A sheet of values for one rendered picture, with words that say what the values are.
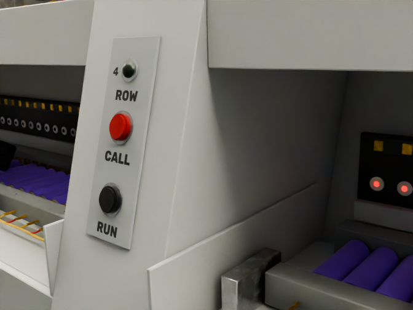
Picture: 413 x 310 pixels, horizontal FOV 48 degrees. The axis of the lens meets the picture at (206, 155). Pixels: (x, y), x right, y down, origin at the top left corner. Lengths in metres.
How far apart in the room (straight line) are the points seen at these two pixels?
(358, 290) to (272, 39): 0.15
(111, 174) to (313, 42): 0.14
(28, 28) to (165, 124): 0.18
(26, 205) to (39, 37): 0.16
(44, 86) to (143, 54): 0.48
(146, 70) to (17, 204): 0.24
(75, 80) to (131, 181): 0.42
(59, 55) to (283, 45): 0.19
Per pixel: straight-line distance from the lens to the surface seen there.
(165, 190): 0.25
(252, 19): 0.24
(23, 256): 0.41
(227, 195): 0.29
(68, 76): 0.69
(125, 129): 0.27
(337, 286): 0.29
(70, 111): 0.62
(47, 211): 0.43
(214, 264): 0.29
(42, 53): 0.38
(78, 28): 0.34
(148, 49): 0.27
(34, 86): 0.77
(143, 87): 0.27
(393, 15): 0.21
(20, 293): 0.38
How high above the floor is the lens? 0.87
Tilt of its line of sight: 1 degrees down
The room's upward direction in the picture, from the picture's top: 8 degrees clockwise
